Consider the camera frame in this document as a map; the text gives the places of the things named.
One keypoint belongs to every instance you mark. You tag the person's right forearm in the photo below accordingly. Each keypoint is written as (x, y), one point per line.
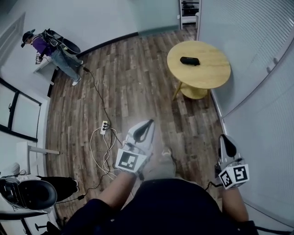
(234, 204)

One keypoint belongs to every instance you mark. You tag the white desk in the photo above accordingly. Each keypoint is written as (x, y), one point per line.
(46, 66)
(29, 156)

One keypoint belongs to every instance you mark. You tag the grey door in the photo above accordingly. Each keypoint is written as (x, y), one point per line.
(11, 39)

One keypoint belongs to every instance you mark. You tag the person's grey shoe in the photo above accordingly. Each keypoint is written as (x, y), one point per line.
(167, 152)

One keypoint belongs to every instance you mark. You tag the person's left forearm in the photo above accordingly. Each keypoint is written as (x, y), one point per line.
(117, 190)

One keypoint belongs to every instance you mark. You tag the round wooden table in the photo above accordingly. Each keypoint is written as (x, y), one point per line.
(206, 73)

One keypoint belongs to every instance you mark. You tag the person's dark blue shirt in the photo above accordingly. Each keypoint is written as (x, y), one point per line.
(170, 206)

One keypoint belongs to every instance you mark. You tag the person's grey trousers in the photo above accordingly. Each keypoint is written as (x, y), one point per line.
(160, 169)

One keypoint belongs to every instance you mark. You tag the black chair base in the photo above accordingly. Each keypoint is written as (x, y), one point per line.
(49, 227)

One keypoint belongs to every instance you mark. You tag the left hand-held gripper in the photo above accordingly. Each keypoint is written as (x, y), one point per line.
(127, 160)

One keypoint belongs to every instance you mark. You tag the white shelf unit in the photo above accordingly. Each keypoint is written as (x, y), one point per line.
(189, 13)

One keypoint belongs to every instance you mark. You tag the black window frame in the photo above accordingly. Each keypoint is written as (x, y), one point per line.
(13, 107)

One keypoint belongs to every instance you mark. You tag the white power strip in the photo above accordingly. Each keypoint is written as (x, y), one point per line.
(104, 127)

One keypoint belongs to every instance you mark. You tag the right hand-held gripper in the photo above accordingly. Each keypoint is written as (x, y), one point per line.
(239, 174)

